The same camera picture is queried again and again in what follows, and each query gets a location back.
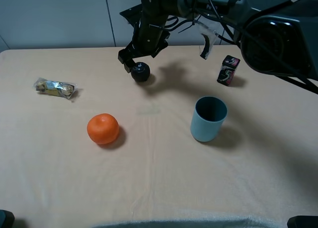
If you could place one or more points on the wrapped chocolate candy pack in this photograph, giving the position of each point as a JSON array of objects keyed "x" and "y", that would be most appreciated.
[{"x": 55, "y": 88}]

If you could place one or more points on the light blue cup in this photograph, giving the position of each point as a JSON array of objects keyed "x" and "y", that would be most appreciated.
[{"x": 208, "y": 117}]

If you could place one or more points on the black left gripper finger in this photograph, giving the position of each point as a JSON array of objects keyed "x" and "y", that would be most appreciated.
[{"x": 124, "y": 55}]

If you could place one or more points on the orange tangerine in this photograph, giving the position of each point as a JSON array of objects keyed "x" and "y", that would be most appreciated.
[{"x": 103, "y": 129}]

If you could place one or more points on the black object bottom right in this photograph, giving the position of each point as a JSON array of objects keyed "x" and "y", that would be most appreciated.
[{"x": 303, "y": 222}]

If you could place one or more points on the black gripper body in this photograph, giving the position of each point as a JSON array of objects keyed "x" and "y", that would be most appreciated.
[{"x": 148, "y": 36}]

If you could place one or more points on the black object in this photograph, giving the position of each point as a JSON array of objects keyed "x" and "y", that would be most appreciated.
[
  {"x": 303, "y": 222},
  {"x": 6, "y": 219}
]

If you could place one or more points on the beige tablecloth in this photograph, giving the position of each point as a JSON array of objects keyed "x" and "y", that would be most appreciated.
[{"x": 263, "y": 163}]

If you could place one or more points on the black object bottom left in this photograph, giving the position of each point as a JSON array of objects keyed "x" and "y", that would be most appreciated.
[{"x": 6, "y": 219}]

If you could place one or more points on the black gum box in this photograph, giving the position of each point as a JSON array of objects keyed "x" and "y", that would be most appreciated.
[{"x": 228, "y": 69}]

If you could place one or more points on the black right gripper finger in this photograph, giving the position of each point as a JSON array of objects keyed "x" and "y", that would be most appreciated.
[{"x": 129, "y": 65}]

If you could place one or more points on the black round fruit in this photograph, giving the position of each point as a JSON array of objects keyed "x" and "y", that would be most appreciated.
[{"x": 140, "y": 72}]

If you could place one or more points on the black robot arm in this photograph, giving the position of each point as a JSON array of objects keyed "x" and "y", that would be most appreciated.
[{"x": 275, "y": 37}]

